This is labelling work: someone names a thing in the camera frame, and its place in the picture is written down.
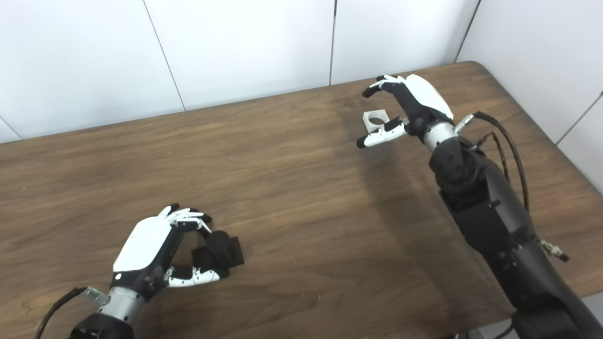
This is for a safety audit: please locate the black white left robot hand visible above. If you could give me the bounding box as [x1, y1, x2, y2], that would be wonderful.
[111, 203, 222, 299]

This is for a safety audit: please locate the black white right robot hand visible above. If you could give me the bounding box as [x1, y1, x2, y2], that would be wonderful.
[357, 74, 455, 149]

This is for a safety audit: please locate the white square piece with hole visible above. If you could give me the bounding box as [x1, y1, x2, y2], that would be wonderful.
[363, 109, 391, 134]

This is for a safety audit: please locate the black peg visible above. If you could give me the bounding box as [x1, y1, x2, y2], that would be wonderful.
[191, 230, 245, 278]

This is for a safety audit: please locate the silver forearm connector plug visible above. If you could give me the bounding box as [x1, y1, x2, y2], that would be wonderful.
[539, 239, 570, 262]

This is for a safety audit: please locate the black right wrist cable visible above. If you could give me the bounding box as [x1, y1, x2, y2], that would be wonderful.
[455, 111, 530, 212]

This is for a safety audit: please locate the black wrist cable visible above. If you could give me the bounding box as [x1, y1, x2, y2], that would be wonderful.
[33, 286, 111, 339]
[455, 111, 530, 212]

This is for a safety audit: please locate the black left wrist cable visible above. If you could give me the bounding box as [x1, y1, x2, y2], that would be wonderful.
[33, 286, 111, 339]

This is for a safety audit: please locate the thin black arm wire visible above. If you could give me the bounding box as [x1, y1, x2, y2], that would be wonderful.
[476, 132, 512, 184]

